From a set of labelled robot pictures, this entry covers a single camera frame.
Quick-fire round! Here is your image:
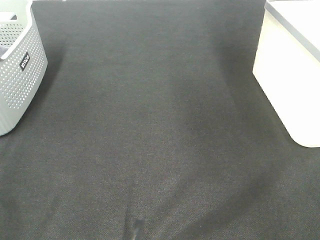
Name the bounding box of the white storage box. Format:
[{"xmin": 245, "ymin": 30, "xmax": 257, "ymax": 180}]
[{"xmin": 252, "ymin": 0, "xmax": 320, "ymax": 148}]

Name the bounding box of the black fabric table mat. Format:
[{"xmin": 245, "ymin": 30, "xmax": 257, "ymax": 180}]
[{"xmin": 0, "ymin": 0, "xmax": 320, "ymax": 240}]

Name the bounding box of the grey perforated plastic basket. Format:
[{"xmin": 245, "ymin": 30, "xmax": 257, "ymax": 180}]
[{"xmin": 0, "ymin": 0, "xmax": 48, "ymax": 136}]

